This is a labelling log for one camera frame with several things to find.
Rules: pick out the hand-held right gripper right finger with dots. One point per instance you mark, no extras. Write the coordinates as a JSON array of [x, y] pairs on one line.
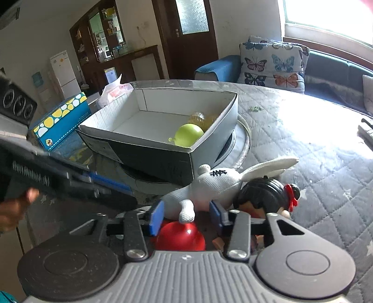
[[216, 218]]

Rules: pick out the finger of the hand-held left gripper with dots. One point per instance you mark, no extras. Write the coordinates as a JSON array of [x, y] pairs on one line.
[[113, 190]]

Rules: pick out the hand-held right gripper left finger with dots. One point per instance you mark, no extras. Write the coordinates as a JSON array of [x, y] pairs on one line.
[[156, 217]]

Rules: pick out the white rabbit plush toy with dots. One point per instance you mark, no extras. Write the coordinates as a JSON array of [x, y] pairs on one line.
[[212, 183]]

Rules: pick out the white cardboard box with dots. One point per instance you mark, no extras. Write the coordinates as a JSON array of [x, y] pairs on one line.
[[145, 158]]

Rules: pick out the person's left hand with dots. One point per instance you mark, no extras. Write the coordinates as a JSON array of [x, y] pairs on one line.
[[13, 212]]

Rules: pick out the red ball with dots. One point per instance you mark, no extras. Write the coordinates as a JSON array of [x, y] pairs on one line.
[[179, 236]]

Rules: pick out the black-haired doll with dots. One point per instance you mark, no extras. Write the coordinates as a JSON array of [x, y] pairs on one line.
[[262, 193]]

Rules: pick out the blue dotted tissue box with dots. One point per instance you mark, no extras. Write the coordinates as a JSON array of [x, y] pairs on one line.
[[64, 116]]

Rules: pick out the round glass turntable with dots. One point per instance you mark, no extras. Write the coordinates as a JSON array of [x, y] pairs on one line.
[[242, 145]]

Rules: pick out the white water dispenser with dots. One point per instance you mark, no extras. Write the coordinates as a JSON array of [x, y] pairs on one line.
[[42, 89]]

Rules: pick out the yellow-green balloon toy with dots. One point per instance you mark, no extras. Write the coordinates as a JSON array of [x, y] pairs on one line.
[[189, 134]]

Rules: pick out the white plastic bag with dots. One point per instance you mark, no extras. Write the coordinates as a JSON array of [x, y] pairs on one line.
[[112, 91]]

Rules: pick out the white refrigerator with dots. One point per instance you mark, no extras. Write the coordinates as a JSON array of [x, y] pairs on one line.
[[65, 74]]

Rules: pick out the yellow spiky ball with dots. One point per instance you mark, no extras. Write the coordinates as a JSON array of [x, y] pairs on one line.
[[201, 118]]

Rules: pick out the small green scrap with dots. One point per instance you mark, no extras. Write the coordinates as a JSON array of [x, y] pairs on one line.
[[254, 109]]

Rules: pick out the dark wooden cabinet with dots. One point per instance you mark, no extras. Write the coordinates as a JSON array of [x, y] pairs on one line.
[[96, 64]]

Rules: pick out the blue armchair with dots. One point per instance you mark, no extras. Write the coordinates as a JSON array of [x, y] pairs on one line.
[[218, 67]]

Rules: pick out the butterfly print cushion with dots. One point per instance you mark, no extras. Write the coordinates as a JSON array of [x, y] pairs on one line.
[[271, 65]]

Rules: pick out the brown wooden door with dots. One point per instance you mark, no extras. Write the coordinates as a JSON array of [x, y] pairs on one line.
[[189, 43]]

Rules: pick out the dark sofa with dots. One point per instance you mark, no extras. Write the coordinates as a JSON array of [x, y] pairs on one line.
[[332, 74]]

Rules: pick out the grey pillow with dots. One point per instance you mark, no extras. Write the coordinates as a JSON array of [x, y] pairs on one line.
[[368, 93]]

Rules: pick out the window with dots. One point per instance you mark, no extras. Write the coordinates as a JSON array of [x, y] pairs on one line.
[[326, 14]]

